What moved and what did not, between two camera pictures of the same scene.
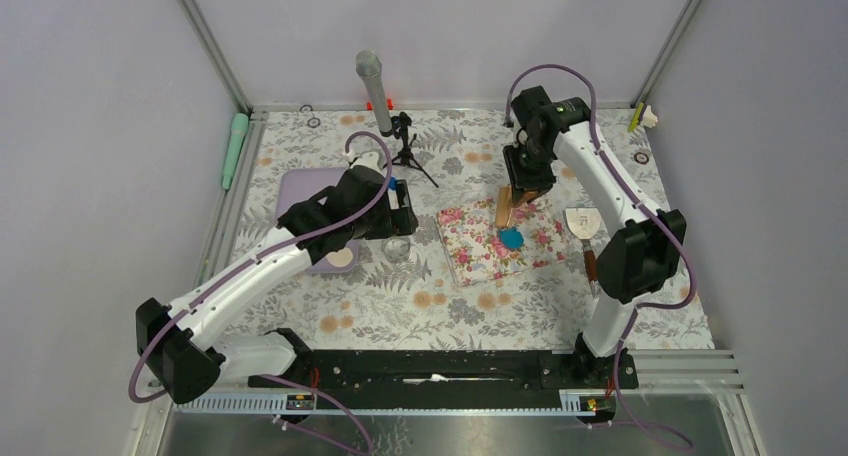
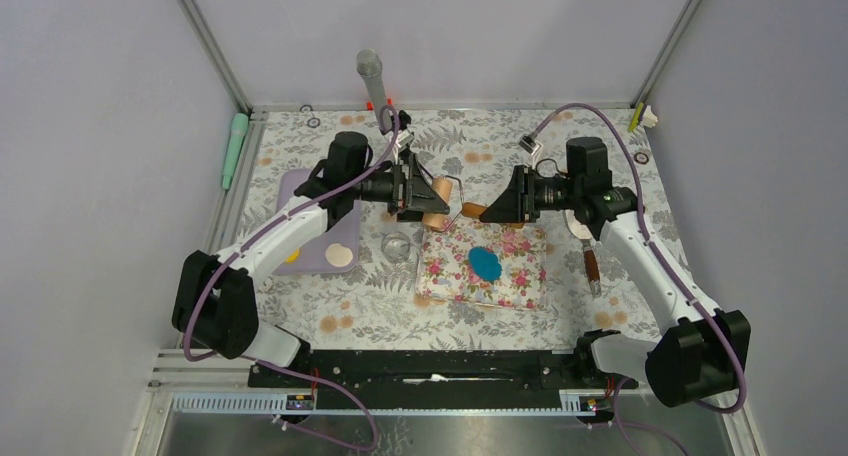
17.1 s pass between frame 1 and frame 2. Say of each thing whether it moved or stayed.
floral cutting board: moved
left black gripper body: moved
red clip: stayed
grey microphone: stayed
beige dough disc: stayed
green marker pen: stayed
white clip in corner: stayed
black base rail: stayed
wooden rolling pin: moved
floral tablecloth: stayed
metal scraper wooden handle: stayed
